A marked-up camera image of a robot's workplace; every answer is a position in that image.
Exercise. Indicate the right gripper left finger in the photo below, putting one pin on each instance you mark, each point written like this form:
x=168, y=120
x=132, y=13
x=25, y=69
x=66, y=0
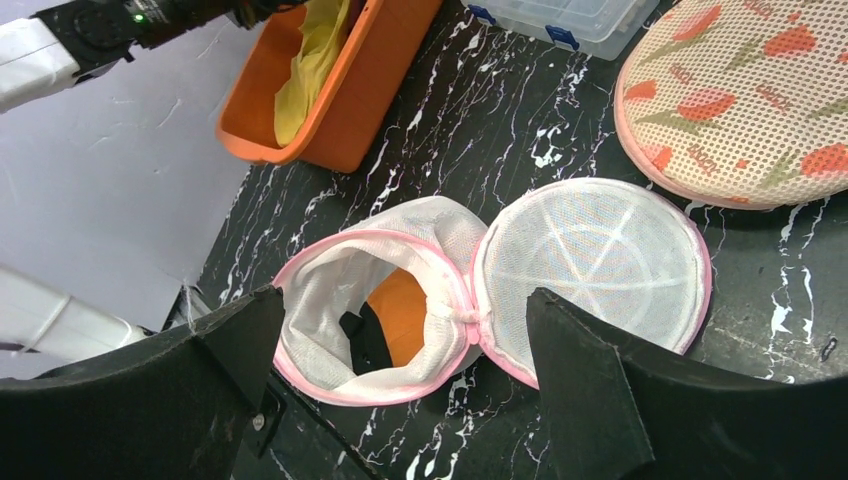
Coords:
x=86, y=420

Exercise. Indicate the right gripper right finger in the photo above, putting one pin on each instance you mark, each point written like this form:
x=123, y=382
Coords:
x=619, y=407

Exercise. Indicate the white mesh laundry bag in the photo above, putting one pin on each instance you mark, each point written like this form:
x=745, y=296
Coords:
x=617, y=250

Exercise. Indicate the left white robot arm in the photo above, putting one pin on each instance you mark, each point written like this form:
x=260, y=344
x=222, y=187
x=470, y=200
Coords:
x=56, y=49

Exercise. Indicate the orange bra inside bag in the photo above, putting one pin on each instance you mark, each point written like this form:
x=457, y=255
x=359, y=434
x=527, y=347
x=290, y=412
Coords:
x=397, y=318

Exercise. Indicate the yellow bra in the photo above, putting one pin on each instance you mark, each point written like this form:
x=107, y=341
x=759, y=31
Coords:
x=323, y=32

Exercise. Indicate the floral pink fabric pouch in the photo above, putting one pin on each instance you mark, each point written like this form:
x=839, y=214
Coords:
x=739, y=104

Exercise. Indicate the clear plastic screw box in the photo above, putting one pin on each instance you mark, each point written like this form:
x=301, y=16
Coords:
x=597, y=28

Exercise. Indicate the orange plastic bin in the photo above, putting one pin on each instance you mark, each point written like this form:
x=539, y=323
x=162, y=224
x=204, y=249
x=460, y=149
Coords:
x=382, y=38

